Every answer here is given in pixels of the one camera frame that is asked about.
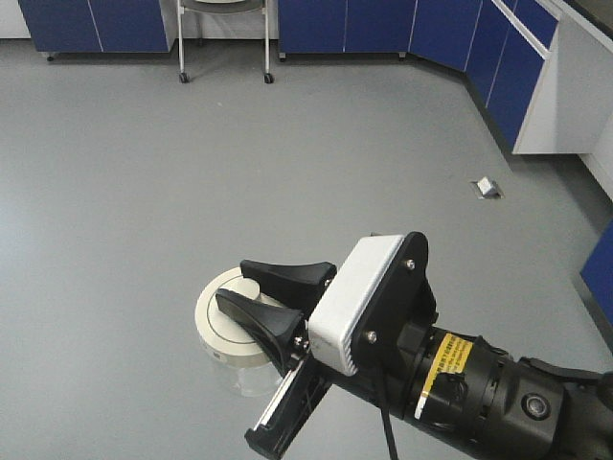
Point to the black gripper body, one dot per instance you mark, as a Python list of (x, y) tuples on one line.
[(386, 382)]

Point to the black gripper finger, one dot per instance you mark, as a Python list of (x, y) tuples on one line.
[(298, 287), (273, 328)]

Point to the glass jar with white lid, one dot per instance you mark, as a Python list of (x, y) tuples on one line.
[(239, 363)]

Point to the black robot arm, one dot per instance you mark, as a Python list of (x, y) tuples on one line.
[(456, 387)]

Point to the blue lab cabinet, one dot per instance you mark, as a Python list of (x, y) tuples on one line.
[(500, 46)]

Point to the metal rolling chair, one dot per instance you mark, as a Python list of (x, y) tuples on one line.
[(216, 19)]

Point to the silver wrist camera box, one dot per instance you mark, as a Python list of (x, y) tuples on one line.
[(334, 319)]

